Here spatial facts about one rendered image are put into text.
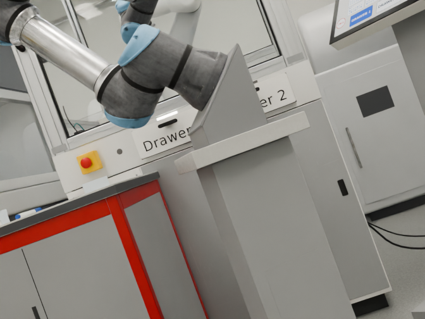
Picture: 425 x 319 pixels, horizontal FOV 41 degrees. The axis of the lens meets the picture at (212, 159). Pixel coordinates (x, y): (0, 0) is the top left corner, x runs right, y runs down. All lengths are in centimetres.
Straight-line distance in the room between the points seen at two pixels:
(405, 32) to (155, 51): 96
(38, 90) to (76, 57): 78
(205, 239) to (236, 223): 83
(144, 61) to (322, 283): 66
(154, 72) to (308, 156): 88
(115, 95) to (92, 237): 40
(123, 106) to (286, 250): 53
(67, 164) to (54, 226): 63
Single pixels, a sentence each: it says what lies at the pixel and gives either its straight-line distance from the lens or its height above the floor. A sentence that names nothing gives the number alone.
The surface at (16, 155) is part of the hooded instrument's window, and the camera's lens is 281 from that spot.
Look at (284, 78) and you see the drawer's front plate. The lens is 205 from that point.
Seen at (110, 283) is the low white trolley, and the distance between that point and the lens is 158.
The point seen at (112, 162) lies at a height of 84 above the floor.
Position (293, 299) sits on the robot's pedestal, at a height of 37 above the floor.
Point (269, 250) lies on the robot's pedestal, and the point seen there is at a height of 49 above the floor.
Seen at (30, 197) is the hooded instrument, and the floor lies 85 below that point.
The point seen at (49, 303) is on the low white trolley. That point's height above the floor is 51.
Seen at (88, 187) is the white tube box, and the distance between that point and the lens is 186.
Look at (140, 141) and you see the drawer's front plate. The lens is 209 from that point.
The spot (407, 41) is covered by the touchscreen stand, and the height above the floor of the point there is 87.
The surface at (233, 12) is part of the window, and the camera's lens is 212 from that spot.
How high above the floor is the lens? 73
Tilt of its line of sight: level
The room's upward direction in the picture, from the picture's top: 20 degrees counter-clockwise
